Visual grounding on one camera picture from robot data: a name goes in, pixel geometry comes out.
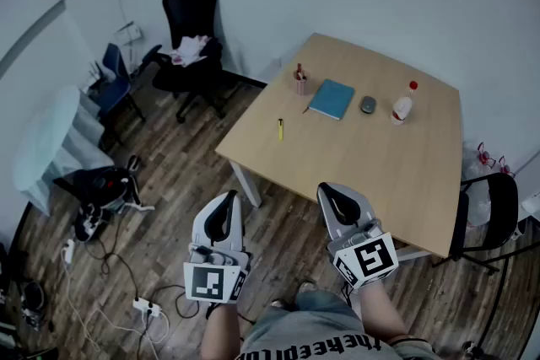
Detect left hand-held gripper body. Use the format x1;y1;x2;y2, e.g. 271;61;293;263
183;240;254;304

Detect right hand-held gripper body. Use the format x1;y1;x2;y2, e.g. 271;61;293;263
327;218;400;291

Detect person's left forearm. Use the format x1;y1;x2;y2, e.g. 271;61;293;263
199;298;246;360

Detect person's right forearm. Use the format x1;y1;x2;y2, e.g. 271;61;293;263
357;278;409;346

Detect white table leg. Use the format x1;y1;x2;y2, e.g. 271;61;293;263
229;159;263;208

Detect blue jeans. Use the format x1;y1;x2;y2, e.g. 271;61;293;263
294;289;360;315

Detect white power strip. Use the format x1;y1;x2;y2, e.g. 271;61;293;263
132;297;163;319

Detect black wristband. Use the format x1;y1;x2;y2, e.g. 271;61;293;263
387;336;428;347

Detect grey printed t-shirt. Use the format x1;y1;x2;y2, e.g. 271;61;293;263
237;302;440;360

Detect black bag with gear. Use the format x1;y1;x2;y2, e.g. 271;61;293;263
51;154;156;244

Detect clear bottle with red cap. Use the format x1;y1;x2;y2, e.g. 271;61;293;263
390;80;419;126

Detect blue notebook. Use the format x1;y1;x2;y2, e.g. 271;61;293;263
307;78;356;121

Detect white power adapter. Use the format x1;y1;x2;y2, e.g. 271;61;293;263
62;238;77;265

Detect black folding chair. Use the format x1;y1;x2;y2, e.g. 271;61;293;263
431;171;540;276

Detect pink pen holder cup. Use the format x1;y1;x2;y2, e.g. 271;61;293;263
294;70;312;97

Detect blue chair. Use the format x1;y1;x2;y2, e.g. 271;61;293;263
89;42;147;149

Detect black round device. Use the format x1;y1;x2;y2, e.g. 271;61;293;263
19;281;46;330

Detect round table with white cloth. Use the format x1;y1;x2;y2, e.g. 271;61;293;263
12;85;116;217

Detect white crumpled clothes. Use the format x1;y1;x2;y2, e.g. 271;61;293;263
169;35;213;67

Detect black office chair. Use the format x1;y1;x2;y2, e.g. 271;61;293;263
141;0;269;125

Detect black cable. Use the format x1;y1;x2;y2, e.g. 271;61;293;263
83;238;200;320

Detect clear plastic bag red handles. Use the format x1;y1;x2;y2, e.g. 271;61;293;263
461;141;517;228

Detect white cable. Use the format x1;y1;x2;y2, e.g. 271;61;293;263
62;261;170;351

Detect white wall box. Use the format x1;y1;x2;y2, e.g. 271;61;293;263
113;21;143;47

